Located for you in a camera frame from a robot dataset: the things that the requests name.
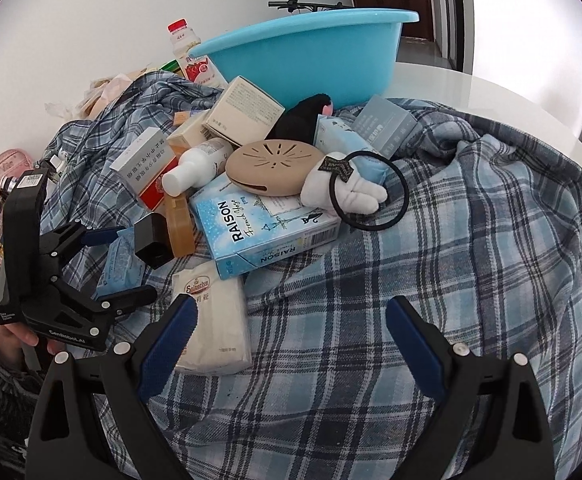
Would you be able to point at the light blue cartoon tissue pack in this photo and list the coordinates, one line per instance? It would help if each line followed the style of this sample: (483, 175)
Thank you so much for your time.
(341, 135)

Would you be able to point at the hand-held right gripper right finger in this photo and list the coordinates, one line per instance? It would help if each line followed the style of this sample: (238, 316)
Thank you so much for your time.
(421, 345)

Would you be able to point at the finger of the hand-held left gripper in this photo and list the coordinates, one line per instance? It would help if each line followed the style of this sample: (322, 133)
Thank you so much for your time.
(103, 235)
(131, 297)

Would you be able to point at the white and red medicine box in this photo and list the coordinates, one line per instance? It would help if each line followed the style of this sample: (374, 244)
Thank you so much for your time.
(141, 160)

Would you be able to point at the black plush toy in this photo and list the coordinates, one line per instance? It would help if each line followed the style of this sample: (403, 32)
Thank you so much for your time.
(296, 120)

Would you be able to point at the black framed glass door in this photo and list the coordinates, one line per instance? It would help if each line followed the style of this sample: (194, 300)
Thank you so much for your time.
(453, 10)

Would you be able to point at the blue plastic basin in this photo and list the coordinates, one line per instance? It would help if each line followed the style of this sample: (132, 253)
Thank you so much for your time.
(311, 55)

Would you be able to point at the large cream box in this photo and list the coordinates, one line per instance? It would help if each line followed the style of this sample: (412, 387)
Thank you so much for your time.
(246, 105)

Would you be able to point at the white round desktop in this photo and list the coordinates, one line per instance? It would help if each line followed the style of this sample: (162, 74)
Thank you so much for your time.
(496, 95)

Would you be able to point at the beige round vented case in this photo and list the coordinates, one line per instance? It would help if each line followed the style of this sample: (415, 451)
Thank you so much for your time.
(271, 162)

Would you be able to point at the person's left hand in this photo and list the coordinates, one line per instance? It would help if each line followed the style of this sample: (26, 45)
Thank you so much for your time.
(21, 334)

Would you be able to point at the light blue wipes pack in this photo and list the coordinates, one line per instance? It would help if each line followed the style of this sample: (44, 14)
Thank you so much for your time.
(121, 265)

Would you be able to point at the grey-blue box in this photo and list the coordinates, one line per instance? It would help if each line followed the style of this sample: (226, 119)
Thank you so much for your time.
(383, 122)

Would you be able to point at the small black box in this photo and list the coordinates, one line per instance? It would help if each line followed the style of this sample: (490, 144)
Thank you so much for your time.
(153, 240)

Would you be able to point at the light blue cigarette box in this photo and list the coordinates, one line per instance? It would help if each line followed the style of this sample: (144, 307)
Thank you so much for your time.
(241, 230)

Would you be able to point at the clear bag of peach packets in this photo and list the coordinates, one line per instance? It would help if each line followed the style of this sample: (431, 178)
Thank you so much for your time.
(106, 90)

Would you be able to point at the small cream box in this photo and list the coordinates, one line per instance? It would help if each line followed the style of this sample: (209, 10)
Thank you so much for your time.
(188, 132)

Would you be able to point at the red-capped drink bottle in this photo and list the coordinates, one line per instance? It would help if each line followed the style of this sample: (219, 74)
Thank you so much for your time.
(193, 57)

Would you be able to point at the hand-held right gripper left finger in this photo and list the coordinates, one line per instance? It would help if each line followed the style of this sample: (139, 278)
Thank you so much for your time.
(171, 330)

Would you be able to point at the small white bottle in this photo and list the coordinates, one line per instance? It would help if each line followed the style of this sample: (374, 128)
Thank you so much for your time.
(196, 165)

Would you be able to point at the green packet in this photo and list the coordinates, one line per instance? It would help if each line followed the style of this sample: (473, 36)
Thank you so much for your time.
(171, 66)

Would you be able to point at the white tissue pack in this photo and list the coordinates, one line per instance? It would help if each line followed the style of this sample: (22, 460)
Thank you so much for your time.
(211, 310)

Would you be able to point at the blue plaid shirt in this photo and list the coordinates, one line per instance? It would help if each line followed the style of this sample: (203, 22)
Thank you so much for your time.
(371, 335)

